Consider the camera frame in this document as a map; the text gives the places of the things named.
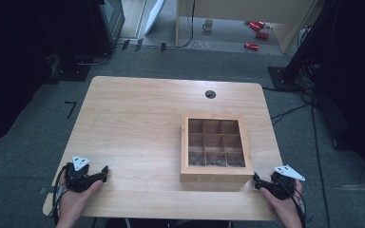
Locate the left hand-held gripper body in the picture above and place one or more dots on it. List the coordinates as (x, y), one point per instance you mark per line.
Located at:
(76, 180)

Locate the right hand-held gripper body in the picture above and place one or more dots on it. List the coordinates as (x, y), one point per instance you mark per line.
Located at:
(282, 188)

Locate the wooden compartment box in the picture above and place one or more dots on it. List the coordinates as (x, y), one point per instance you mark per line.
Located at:
(216, 174)

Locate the person's right hand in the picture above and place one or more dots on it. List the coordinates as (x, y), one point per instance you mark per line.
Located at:
(285, 210)

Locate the person's left hand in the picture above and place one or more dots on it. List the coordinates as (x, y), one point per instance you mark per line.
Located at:
(72, 205)

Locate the black tape corner mark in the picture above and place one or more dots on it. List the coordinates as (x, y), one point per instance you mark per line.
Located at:
(72, 109)

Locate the black floor plate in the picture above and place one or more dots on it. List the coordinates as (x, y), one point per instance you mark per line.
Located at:
(71, 72)

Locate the black stand base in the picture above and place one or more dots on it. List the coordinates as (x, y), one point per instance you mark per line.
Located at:
(282, 79)

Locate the black tape strip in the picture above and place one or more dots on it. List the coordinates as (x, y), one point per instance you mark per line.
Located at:
(125, 44)
(163, 47)

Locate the red can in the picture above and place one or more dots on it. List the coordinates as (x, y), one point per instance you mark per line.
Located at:
(251, 46)
(256, 25)

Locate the black monitor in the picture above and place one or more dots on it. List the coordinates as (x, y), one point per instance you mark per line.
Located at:
(112, 22)

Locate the white board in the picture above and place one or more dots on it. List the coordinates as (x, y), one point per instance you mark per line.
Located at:
(153, 15)

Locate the grey mug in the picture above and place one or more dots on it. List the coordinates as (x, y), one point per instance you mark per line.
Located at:
(207, 25)

